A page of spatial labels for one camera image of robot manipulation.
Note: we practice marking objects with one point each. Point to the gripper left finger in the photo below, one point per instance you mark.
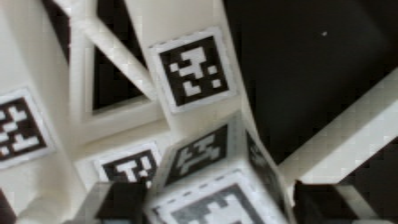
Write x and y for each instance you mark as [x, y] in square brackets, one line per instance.
[113, 205]

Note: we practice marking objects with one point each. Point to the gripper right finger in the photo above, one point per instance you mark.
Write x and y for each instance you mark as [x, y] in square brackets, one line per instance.
[329, 204]

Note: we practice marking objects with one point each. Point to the white nut cube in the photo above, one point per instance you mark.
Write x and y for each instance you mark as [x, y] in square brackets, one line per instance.
[217, 185]

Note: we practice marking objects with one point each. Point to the white chair back frame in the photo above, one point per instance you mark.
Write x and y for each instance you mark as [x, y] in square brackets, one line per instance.
[81, 111]

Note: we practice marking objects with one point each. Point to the white U-shaped fence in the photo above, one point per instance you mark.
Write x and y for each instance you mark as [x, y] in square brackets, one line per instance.
[351, 139]

